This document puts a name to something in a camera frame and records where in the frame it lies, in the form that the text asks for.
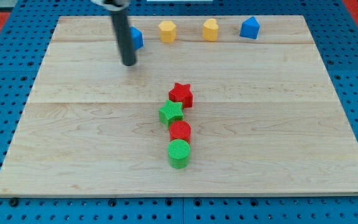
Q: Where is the green star block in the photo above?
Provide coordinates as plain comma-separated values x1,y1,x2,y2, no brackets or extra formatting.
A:
158,100,184,128

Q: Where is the wooden board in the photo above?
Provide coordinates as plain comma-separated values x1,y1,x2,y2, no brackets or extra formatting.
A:
0,16,358,198

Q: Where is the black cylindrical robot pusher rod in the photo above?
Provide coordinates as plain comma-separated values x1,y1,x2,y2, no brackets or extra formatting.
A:
111,7,136,66

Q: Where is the red star block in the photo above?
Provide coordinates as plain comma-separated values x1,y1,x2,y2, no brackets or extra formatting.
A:
168,83,193,108

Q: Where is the yellow heart block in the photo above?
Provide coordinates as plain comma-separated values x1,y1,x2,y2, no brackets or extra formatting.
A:
202,18,219,42

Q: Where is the red cylinder block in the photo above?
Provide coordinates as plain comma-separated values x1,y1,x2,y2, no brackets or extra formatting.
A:
168,120,191,143

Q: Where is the yellow hexagon block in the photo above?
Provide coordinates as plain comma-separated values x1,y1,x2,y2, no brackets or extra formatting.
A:
158,21,177,43

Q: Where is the blue pentagon block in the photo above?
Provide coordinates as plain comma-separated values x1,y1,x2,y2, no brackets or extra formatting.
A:
239,16,260,39

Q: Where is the green cylinder block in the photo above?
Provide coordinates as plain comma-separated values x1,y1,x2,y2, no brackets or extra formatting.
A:
167,139,191,169

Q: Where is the blue cube block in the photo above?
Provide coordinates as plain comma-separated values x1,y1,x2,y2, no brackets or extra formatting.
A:
130,26,144,50

